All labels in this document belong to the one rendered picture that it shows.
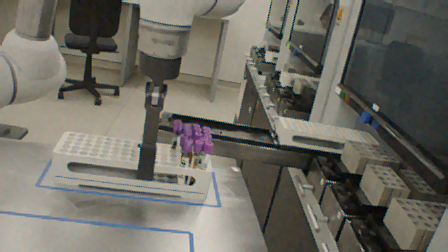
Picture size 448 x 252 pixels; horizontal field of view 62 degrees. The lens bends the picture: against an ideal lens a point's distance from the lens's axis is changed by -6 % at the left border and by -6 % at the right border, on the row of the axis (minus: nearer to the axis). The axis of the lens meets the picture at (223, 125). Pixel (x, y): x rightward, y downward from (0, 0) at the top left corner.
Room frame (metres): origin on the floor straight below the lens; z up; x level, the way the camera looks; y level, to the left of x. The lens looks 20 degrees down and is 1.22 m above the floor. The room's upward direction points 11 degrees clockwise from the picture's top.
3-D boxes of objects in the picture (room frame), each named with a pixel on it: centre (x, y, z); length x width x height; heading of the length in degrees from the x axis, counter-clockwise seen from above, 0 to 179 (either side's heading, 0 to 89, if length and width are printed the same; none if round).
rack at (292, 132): (1.10, -0.31, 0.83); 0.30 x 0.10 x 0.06; 96
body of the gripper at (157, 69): (0.68, 0.13, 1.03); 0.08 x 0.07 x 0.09; 11
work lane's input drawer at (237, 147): (1.08, -0.13, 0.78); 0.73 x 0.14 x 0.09; 96
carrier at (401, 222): (0.65, -0.38, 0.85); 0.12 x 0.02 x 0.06; 5
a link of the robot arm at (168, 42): (0.68, 0.13, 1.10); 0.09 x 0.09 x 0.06
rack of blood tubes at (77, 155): (0.68, 0.16, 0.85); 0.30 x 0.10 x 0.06; 101
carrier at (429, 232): (0.65, -0.41, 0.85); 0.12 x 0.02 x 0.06; 6
